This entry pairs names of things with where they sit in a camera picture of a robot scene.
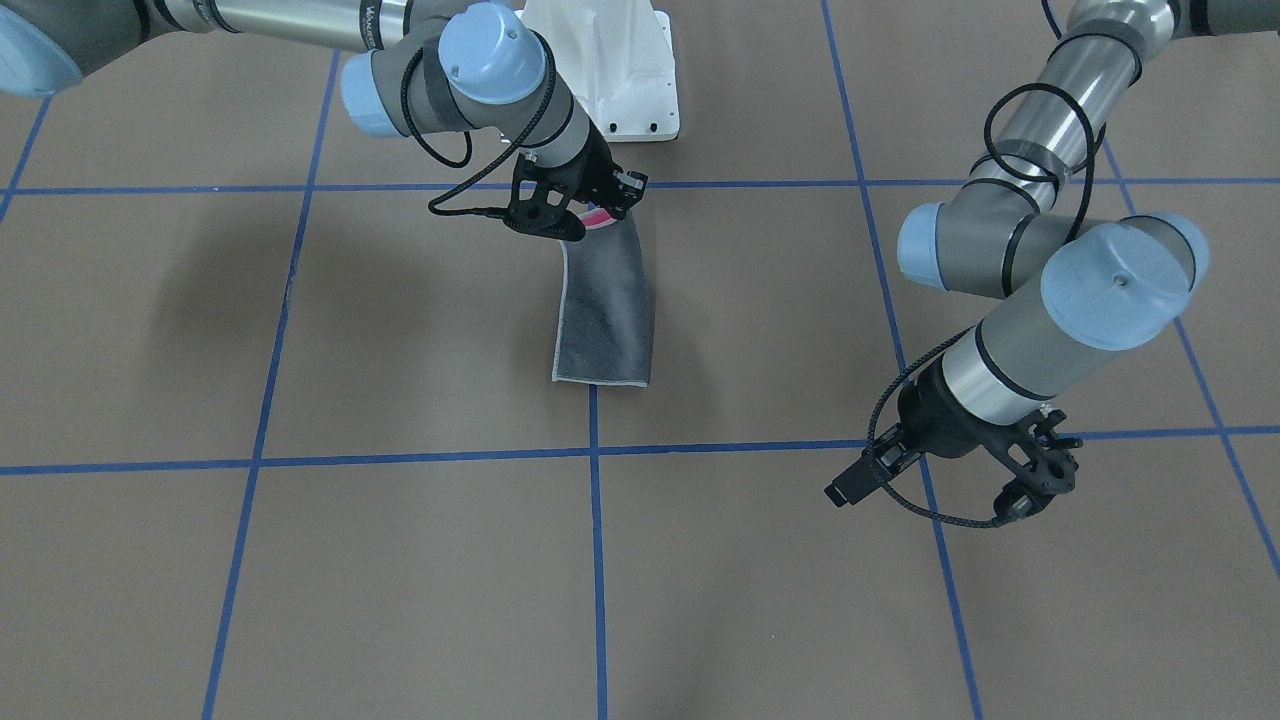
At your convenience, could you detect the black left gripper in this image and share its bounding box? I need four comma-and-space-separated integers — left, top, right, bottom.
824, 375, 1041, 509

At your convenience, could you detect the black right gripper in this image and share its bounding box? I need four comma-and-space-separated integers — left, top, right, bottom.
506, 150, 649, 242

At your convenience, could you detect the pink and grey towel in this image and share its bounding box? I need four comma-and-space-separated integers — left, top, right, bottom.
550, 208, 653, 388

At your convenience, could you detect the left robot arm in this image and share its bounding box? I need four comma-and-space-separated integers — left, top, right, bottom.
826, 1, 1277, 528

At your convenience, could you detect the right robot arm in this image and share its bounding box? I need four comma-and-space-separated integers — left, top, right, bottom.
1, 1, 648, 242

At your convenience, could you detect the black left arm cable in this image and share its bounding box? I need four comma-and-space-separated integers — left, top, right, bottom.
865, 79, 1111, 530

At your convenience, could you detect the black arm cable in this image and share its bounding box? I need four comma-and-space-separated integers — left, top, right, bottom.
401, 40, 561, 219
865, 79, 1111, 530

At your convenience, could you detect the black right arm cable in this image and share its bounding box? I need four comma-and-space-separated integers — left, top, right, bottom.
401, 40, 561, 219

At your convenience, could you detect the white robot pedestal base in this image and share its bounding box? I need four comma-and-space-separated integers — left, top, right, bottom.
517, 1, 681, 143

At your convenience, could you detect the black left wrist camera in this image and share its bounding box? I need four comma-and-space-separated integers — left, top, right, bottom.
988, 404, 1084, 524

